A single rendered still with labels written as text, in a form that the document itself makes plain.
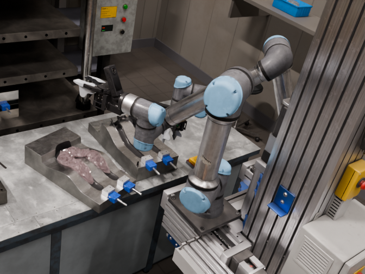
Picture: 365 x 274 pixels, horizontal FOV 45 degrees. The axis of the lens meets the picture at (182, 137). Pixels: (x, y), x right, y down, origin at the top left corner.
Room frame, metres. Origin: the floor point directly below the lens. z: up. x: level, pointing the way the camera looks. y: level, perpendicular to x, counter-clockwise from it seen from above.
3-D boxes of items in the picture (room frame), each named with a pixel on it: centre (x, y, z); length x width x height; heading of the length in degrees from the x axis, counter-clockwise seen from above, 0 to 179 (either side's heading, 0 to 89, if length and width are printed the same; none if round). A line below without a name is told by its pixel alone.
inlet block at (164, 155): (1.87, 0.04, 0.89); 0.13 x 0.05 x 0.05; 46
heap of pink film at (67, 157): (1.72, 0.45, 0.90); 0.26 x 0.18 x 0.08; 63
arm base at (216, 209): (1.42, -0.16, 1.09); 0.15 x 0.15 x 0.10
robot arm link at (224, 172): (1.41, -0.15, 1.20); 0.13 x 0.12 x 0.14; 160
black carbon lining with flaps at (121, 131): (2.01, 0.26, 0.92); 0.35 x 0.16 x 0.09; 46
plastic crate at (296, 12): (3.68, -0.62, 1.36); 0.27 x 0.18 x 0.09; 44
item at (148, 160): (1.79, 0.12, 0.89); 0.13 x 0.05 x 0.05; 46
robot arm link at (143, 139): (1.40, 0.13, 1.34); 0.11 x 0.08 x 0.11; 160
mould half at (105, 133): (2.03, 0.27, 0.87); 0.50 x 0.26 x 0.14; 46
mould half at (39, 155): (1.71, 0.46, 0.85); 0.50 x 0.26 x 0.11; 63
